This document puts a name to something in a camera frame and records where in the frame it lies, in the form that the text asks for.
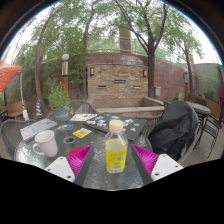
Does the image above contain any yellow square card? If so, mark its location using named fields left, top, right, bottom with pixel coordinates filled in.
left=72, top=127, right=93, bottom=139

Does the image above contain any globe-topped lamp post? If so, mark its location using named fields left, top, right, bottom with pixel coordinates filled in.
left=61, top=53, right=71, bottom=94

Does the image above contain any yellow-labelled clear drink bottle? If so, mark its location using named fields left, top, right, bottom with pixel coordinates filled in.
left=104, top=119, right=129, bottom=174

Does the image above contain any grey wicker chair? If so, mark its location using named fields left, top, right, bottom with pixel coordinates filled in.
left=146, top=99, right=201, bottom=166
left=0, top=119, right=38, bottom=160
left=68, top=99, right=99, bottom=116

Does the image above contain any wooden bench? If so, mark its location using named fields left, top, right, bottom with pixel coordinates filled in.
left=3, top=99, right=28, bottom=119

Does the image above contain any dark round patio table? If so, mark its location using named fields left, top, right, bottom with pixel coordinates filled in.
left=188, top=99, right=224, bottom=158

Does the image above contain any orange patio umbrella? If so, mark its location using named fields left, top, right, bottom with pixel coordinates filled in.
left=0, top=60, right=30, bottom=121

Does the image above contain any silver laptop with stickers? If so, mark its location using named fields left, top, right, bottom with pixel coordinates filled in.
left=19, top=118, right=59, bottom=142

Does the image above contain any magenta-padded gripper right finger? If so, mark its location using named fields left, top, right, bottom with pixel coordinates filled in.
left=130, top=144, right=184, bottom=186

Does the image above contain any white sticker sheet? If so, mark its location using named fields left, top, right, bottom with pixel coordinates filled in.
left=69, top=113, right=98, bottom=122

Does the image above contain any blue yellow striped cone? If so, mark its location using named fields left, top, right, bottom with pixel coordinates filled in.
left=35, top=98, right=44, bottom=118

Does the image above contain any green plant in blue pot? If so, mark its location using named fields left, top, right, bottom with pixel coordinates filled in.
left=46, top=79, right=72, bottom=122

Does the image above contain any white ceramic mug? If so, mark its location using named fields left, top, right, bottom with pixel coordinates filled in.
left=32, top=129, right=59, bottom=158

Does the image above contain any small colourful sticker card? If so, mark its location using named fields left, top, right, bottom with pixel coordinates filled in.
left=56, top=123, right=75, bottom=131

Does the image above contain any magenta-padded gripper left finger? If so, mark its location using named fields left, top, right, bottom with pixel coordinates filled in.
left=44, top=144, right=95, bottom=187

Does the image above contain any black jacket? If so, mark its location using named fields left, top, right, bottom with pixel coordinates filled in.
left=147, top=100, right=200, bottom=161

